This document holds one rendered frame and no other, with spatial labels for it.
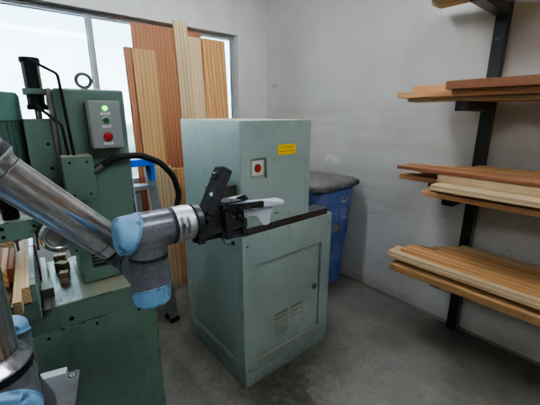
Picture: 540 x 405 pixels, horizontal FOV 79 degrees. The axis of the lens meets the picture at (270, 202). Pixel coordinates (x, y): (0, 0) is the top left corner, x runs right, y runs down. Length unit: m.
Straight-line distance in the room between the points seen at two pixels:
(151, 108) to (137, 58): 0.37
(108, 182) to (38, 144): 0.25
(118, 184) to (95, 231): 0.65
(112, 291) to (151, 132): 1.67
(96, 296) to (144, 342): 0.30
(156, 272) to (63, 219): 0.20
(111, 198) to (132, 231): 0.76
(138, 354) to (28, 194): 0.99
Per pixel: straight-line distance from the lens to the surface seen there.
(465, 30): 2.49
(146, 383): 1.67
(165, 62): 2.97
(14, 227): 1.47
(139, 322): 1.49
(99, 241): 0.76
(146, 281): 0.68
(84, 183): 1.28
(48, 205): 0.73
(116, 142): 1.30
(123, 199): 1.40
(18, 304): 1.16
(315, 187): 2.30
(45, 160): 1.39
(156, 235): 0.65
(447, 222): 2.53
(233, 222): 0.73
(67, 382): 1.01
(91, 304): 1.40
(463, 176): 1.94
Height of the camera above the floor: 1.44
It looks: 15 degrees down
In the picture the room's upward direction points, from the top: straight up
